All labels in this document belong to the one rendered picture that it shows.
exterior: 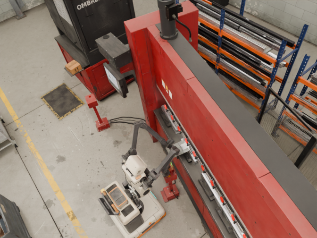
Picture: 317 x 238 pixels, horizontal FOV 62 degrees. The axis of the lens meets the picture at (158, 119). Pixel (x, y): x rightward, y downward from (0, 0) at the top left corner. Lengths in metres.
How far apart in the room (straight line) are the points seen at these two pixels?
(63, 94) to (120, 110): 1.40
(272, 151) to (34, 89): 5.42
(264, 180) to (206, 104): 0.75
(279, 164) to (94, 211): 3.13
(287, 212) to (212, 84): 1.17
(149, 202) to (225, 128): 2.19
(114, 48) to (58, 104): 2.72
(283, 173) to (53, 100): 4.95
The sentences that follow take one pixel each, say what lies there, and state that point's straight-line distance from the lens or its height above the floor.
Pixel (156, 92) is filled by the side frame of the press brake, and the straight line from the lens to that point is 3.83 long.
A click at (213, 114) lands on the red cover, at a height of 2.30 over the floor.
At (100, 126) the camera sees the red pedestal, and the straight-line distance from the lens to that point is 5.06.
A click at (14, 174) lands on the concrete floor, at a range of 5.36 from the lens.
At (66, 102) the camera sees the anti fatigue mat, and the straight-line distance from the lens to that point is 5.88.
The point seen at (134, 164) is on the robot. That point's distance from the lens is 3.03.
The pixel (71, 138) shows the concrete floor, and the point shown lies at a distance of 5.26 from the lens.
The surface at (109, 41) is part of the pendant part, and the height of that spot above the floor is 1.95.
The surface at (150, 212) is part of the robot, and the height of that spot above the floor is 0.28.
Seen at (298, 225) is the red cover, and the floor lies 2.30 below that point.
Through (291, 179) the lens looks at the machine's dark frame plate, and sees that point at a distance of 2.01.
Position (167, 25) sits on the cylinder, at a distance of 2.83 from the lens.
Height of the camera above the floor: 4.02
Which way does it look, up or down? 52 degrees down
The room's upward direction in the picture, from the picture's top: 9 degrees counter-clockwise
